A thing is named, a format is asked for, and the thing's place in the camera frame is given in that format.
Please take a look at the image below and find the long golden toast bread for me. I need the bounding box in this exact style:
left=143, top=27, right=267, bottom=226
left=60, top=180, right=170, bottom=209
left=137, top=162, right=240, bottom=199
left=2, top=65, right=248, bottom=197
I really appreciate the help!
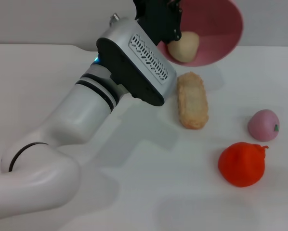
left=176, top=71, right=209, bottom=130

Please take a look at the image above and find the orange-red persimmon bun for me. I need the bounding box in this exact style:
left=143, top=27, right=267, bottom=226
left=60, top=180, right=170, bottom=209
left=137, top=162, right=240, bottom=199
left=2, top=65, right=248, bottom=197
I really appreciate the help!
left=218, top=141, right=270, bottom=188

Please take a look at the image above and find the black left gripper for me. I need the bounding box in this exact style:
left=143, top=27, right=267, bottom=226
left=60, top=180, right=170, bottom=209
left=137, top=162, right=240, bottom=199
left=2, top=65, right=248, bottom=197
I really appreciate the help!
left=132, top=0, right=183, bottom=46

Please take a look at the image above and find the pink peach bun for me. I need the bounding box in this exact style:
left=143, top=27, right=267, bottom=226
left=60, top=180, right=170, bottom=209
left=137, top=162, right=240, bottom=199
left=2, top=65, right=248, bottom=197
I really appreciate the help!
left=247, top=109, right=280, bottom=142

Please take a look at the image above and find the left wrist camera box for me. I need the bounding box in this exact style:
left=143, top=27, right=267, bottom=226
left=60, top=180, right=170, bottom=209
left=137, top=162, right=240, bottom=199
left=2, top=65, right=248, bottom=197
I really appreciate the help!
left=96, top=16, right=178, bottom=107

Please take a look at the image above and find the round beige egg yolk pastry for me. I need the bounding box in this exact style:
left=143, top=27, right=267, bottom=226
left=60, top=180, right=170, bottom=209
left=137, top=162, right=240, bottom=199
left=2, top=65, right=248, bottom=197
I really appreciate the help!
left=167, top=31, right=200, bottom=63

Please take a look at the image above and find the pink plastic bowl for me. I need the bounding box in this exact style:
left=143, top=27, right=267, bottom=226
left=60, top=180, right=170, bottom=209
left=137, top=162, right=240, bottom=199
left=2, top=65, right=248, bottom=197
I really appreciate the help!
left=157, top=0, right=245, bottom=68

